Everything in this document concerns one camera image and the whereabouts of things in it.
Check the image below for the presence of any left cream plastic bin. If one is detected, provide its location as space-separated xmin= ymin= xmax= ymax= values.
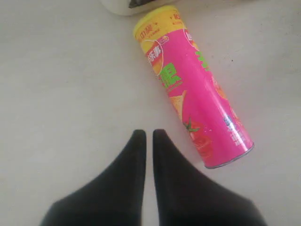
xmin=100 ymin=0 xmax=165 ymax=16

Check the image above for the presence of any pink chips can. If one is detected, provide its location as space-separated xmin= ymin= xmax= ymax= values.
xmin=133 ymin=5 xmax=254 ymax=169

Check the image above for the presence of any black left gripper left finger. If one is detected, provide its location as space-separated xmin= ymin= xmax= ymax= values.
xmin=41 ymin=129 xmax=146 ymax=226

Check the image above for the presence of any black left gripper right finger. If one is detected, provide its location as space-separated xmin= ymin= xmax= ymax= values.
xmin=153 ymin=129 xmax=267 ymax=226

